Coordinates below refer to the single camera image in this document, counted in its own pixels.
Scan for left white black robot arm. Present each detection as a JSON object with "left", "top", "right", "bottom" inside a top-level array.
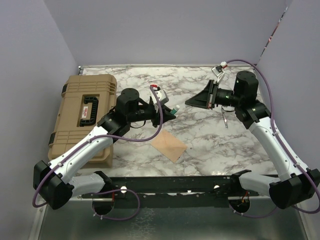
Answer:
[{"left": 32, "top": 85, "right": 176, "bottom": 210}]

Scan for silver metal tweezers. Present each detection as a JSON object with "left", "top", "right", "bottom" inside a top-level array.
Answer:
[{"left": 221, "top": 106, "right": 229, "bottom": 129}]

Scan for aluminium extrusion frame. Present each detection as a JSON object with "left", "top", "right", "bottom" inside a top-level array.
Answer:
[{"left": 38, "top": 189, "right": 85, "bottom": 201}]

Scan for black metal base rail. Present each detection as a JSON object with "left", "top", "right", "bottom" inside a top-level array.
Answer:
[{"left": 81, "top": 171, "right": 276, "bottom": 209}]

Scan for tan paper envelope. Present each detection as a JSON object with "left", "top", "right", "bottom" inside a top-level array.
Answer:
[{"left": 151, "top": 130, "right": 187, "bottom": 163}]

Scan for green white glue stick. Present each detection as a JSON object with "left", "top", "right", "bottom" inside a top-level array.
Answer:
[{"left": 170, "top": 105, "right": 180, "bottom": 115}]

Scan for tan plastic tool case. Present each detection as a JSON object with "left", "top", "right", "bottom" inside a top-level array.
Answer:
[{"left": 48, "top": 74, "right": 117, "bottom": 160}]

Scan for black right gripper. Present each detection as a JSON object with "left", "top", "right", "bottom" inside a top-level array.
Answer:
[{"left": 186, "top": 80, "right": 242, "bottom": 110}]

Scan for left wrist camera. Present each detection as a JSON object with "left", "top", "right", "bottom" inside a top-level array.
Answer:
[{"left": 150, "top": 84, "right": 169, "bottom": 112}]

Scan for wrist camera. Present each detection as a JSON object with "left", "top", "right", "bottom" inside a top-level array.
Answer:
[
  {"left": 211, "top": 61, "right": 228, "bottom": 85},
  {"left": 150, "top": 84, "right": 169, "bottom": 112}
]

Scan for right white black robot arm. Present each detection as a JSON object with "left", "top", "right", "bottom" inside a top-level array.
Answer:
[{"left": 185, "top": 70, "right": 320, "bottom": 209}]

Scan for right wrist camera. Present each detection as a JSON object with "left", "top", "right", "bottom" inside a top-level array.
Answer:
[{"left": 211, "top": 61, "right": 228, "bottom": 85}]

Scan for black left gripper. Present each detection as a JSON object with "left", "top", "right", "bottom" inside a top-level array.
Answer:
[{"left": 128, "top": 104, "right": 176, "bottom": 128}]

